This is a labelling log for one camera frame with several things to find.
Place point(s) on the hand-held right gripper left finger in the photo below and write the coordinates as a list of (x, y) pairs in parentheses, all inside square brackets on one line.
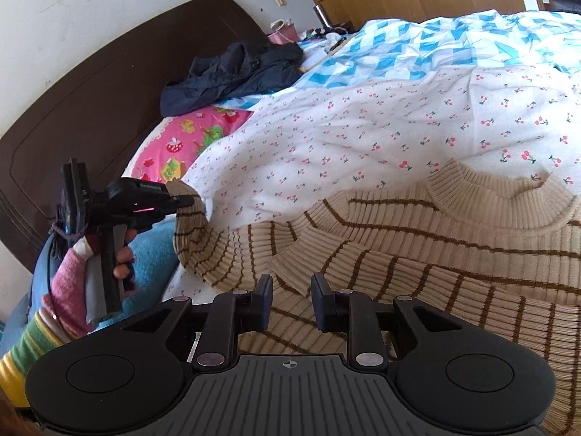
[(263, 302)]

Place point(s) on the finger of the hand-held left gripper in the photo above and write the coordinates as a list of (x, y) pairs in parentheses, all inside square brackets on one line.
[(179, 201)]

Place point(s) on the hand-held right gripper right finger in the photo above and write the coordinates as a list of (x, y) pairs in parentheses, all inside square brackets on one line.
[(320, 302)]

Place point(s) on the beige brown-striped knit sweater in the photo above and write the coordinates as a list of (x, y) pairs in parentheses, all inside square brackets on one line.
[(408, 281)]

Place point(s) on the person's left hand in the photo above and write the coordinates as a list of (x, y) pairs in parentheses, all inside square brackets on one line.
[(125, 265)]

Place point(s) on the pink printed pillow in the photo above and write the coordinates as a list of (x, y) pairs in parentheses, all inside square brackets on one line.
[(181, 141)]

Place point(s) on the teal fuzzy towel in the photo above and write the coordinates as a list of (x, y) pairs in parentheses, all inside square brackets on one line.
[(154, 259)]

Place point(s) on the dark brown headboard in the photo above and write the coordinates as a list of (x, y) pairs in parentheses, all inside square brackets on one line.
[(90, 77)]

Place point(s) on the dark navy jacket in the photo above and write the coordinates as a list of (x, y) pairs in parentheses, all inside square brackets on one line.
[(227, 77)]

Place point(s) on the white cherry-print bed sheet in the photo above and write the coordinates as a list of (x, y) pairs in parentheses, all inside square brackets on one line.
[(340, 136)]

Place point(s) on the pink bag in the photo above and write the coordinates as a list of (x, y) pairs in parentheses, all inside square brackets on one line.
[(283, 34)]

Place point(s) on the dark nightstand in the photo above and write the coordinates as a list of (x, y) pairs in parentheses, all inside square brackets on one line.
[(338, 27)]

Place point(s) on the metal cylinder flask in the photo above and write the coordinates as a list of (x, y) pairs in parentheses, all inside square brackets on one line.
[(324, 14)]

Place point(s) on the blue white checkered quilt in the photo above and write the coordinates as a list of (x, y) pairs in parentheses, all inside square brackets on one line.
[(408, 41)]

